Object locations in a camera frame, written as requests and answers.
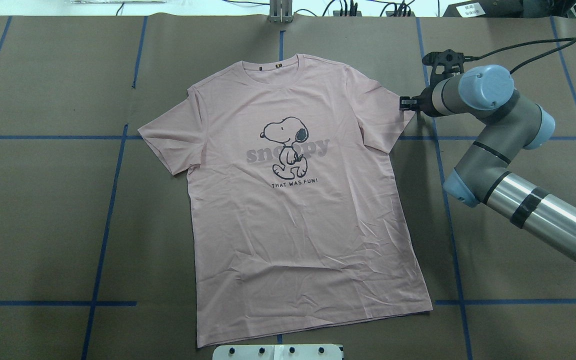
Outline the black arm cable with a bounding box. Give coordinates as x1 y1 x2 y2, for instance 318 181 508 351
468 37 576 75

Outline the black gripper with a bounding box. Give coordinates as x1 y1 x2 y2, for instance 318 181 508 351
399 89 437 117

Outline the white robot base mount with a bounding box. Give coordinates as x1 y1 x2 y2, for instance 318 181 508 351
212 343 345 360

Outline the black box with label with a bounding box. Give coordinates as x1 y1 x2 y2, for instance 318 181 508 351
441 0 524 18

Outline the pink Snoopy t-shirt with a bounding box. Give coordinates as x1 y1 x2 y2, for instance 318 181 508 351
138 54 433 348

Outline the orange grey usb hub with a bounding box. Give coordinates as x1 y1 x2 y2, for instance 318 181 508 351
331 0 361 18
379 0 416 18

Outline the aluminium frame post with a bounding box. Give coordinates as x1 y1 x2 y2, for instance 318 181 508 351
267 0 294 24

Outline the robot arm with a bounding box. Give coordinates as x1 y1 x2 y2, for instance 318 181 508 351
399 64 576 262

